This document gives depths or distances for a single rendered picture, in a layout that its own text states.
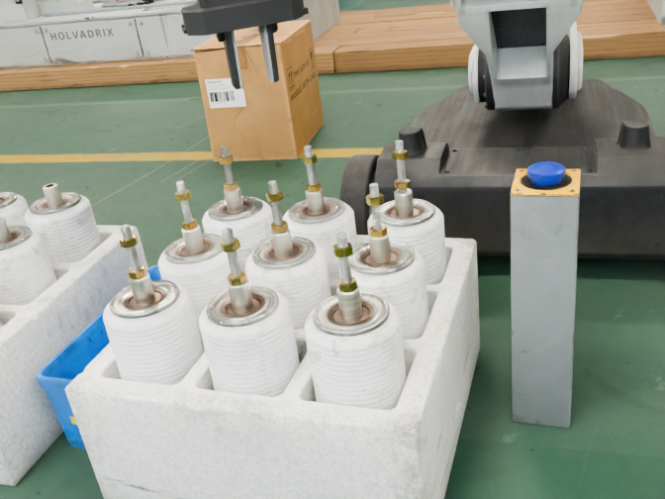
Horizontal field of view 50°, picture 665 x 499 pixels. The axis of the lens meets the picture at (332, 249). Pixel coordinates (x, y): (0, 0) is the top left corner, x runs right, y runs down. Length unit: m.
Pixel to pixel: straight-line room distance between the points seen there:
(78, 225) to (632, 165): 0.83
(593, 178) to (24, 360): 0.85
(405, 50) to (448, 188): 1.54
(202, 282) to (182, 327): 0.09
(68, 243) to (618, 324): 0.82
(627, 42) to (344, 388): 2.08
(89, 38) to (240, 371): 2.61
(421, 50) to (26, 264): 1.89
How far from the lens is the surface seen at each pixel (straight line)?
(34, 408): 1.04
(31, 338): 1.01
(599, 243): 1.21
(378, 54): 2.70
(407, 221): 0.88
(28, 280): 1.06
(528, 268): 0.83
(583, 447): 0.94
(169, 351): 0.79
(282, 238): 0.83
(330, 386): 0.71
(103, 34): 3.21
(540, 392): 0.93
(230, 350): 0.73
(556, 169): 0.81
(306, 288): 0.82
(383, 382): 0.71
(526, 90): 1.34
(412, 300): 0.79
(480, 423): 0.96
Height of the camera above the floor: 0.63
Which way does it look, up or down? 27 degrees down
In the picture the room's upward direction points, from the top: 8 degrees counter-clockwise
